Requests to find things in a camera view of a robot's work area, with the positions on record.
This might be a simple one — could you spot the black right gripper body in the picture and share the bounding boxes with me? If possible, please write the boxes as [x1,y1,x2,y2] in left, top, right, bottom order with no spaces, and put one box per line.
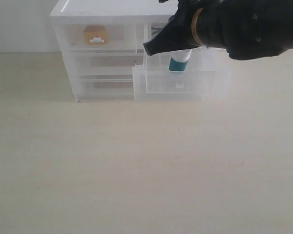
[175,0,293,60]

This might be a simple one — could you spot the white teal pill bottle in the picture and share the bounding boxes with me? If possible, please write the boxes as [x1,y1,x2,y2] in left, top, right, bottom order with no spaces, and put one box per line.
[168,49,192,72]

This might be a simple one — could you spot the clear drawer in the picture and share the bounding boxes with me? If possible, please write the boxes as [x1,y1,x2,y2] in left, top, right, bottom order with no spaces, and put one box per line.
[63,24,137,53]
[132,23,233,102]
[70,75,134,102]
[73,53,144,76]

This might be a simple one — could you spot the yellow wedge block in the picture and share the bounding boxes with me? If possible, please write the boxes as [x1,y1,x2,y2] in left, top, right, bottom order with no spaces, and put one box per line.
[84,25,108,45]

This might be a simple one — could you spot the white plastic drawer cabinet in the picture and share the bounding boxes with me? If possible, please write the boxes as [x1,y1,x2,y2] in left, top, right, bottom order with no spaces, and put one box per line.
[50,0,218,101]

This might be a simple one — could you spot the clear bottom drawer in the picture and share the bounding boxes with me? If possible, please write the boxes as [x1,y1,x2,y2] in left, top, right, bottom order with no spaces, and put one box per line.
[70,75,134,102]

